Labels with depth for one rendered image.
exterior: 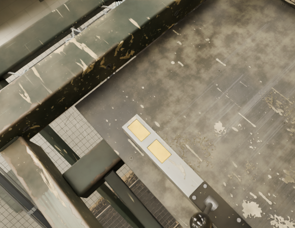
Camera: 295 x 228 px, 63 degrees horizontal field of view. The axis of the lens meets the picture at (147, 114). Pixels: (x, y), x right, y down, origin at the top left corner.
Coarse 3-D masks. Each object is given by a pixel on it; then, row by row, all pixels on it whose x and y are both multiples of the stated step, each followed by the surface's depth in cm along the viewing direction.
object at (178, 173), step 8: (128, 136) 61; (152, 136) 57; (136, 144) 60; (144, 144) 57; (144, 152) 58; (152, 160) 56; (168, 160) 55; (176, 160) 55; (160, 168) 55; (168, 168) 55; (176, 168) 54; (184, 168) 54; (168, 176) 54; (176, 176) 54; (184, 176) 54; (192, 176) 54; (176, 184) 53; (184, 184) 53; (192, 184) 53; (200, 184) 53; (184, 192) 52; (192, 192) 52
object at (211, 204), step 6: (210, 198) 50; (210, 204) 49; (216, 204) 49; (204, 210) 46; (192, 216) 41; (198, 216) 40; (204, 216) 40; (192, 222) 40; (198, 222) 40; (204, 222) 39; (210, 222) 40
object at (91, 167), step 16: (96, 144) 66; (80, 160) 64; (96, 160) 64; (112, 160) 63; (64, 176) 62; (80, 176) 62; (96, 176) 62; (112, 176) 64; (80, 192) 61; (128, 192) 62; (128, 208) 61; (144, 208) 60; (144, 224) 59; (160, 224) 59
